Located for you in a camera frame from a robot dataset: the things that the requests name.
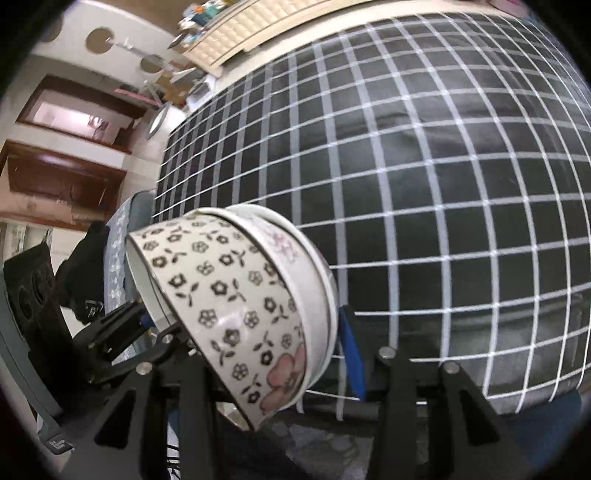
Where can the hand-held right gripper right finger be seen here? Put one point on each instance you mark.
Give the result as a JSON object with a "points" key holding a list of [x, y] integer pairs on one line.
{"points": [[353, 355]]}

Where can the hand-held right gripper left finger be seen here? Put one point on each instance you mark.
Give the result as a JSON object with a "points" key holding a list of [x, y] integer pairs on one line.
{"points": [[194, 392]]}

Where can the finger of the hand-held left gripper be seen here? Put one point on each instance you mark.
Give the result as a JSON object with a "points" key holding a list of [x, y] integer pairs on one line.
{"points": [[152, 353], [120, 318]]}

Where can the white bowl pink pattern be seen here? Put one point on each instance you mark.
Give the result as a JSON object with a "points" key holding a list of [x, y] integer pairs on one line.
{"points": [[334, 300]]}

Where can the black flower print bowl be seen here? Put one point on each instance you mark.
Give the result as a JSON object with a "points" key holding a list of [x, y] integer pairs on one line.
{"points": [[221, 295]]}

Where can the plain white bowl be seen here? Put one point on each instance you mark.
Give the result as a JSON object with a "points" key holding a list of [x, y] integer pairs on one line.
{"points": [[300, 281]]}

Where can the black cloth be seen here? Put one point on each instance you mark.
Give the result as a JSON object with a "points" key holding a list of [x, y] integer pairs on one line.
{"points": [[85, 267]]}

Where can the grey patterned sofa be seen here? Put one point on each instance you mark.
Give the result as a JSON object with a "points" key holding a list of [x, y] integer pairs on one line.
{"points": [[120, 230]]}

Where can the black panel with round dents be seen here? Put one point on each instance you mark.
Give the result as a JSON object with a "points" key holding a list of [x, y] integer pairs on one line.
{"points": [[30, 286]]}

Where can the brown wooden door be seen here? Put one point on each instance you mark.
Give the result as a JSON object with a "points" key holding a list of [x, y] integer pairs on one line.
{"points": [[60, 180]]}

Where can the white basin grey rim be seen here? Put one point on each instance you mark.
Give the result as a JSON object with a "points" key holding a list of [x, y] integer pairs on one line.
{"points": [[159, 121]]}

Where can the white box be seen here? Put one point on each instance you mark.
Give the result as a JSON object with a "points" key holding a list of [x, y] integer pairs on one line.
{"points": [[201, 90]]}

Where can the cream tv cabinet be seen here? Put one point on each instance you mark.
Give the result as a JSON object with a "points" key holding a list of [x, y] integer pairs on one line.
{"points": [[240, 32]]}

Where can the brown wooden door frame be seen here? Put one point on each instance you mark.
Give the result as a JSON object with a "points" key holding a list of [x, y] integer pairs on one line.
{"points": [[92, 94]]}

